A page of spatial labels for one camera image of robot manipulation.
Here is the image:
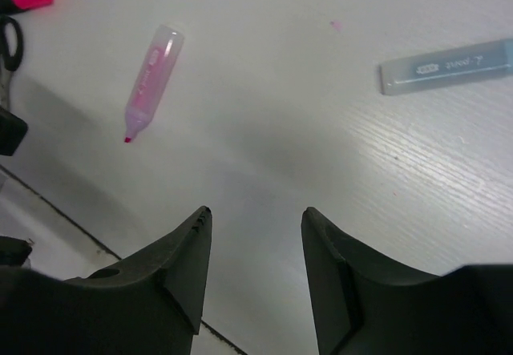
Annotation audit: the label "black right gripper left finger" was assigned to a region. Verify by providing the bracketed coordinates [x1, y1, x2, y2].
[1, 206, 212, 354]

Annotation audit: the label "small black scissors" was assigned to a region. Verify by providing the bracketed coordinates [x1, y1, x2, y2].
[1, 14, 24, 111]

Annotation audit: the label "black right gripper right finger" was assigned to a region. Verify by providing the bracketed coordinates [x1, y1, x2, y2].
[301, 208, 512, 354]

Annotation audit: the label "blue translucent highlighter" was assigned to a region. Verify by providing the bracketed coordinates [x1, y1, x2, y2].
[379, 38, 512, 95]

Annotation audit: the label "pink translucent highlighter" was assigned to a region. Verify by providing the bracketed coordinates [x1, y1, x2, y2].
[124, 25, 184, 143]

